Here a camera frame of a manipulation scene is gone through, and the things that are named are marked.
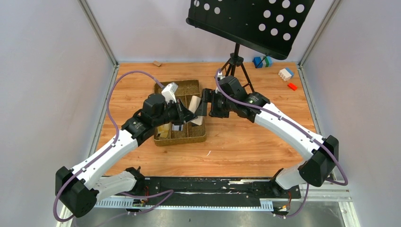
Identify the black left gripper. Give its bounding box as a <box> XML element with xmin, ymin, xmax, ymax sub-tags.
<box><xmin>154</xmin><ymin>97</ymin><xmax>198</xmax><ymax>127</ymax></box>

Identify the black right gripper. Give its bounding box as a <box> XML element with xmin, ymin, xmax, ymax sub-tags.
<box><xmin>195</xmin><ymin>88</ymin><xmax>235</xmax><ymax>118</ymax></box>

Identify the beige leather card holder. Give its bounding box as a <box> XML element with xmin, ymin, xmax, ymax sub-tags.
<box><xmin>188</xmin><ymin>96</ymin><xmax>203</xmax><ymax>126</ymax></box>

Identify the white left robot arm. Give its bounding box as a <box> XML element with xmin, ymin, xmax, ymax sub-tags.
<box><xmin>53</xmin><ymin>94</ymin><xmax>196</xmax><ymax>222</ymax></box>

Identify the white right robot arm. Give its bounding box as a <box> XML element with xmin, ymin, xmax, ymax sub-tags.
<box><xmin>195</xmin><ymin>76</ymin><xmax>339</xmax><ymax>198</ymax></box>

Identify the gold VIP card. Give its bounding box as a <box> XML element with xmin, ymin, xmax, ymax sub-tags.
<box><xmin>157</xmin><ymin>124</ymin><xmax>170</xmax><ymax>139</ymax></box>

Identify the woven straw divided tray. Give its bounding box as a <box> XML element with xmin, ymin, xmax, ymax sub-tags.
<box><xmin>153</xmin><ymin>80</ymin><xmax>207</xmax><ymax>147</ymax></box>

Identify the small wooden block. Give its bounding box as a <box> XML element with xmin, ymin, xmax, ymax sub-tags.
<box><xmin>153</xmin><ymin>61</ymin><xmax>162</xmax><ymax>67</ymax></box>

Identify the blue green toy block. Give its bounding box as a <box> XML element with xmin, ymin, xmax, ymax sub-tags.
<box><xmin>253</xmin><ymin>56</ymin><xmax>273</xmax><ymax>69</ymax></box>

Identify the white blue toy block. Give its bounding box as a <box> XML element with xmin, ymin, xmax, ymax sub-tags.
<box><xmin>278</xmin><ymin>68</ymin><xmax>295</xmax><ymax>81</ymax></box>

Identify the red toy block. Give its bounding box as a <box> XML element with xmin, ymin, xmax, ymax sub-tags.
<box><xmin>288</xmin><ymin>83</ymin><xmax>298</xmax><ymax>91</ymax></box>

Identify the black music stand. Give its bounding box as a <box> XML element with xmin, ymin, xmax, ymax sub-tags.
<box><xmin>185</xmin><ymin>0</ymin><xmax>316</xmax><ymax>95</ymax></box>

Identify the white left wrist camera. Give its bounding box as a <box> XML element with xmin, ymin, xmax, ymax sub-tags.
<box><xmin>161</xmin><ymin>82</ymin><xmax>178</xmax><ymax>103</ymax></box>

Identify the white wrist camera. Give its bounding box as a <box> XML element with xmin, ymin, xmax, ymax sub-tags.
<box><xmin>161</xmin><ymin>82</ymin><xmax>178</xmax><ymax>103</ymax></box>
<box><xmin>215</xmin><ymin>70</ymin><xmax>225</xmax><ymax>81</ymax></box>

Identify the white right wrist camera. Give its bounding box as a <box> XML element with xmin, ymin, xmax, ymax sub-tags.
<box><xmin>215</xmin><ymin>70</ymin><xmax>225</xmax><ymax>81</ymax></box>

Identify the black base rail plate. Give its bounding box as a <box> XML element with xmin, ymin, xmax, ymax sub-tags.
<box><xmin>128</xmin><ymin>176</ymin><xmax>301</xmax><ymax>206</ymax></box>

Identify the white slotted cable duct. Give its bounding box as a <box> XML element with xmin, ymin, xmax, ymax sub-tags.
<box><xmin>95</xmin><ymin>196</ymin><xmax>274</xmax><ymax>211</ymax></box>

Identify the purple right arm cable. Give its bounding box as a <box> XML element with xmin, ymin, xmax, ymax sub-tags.
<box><xmin>214</xmin><ymin>68</ymin><xmax>349</xmax><ymax>187</ymax></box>

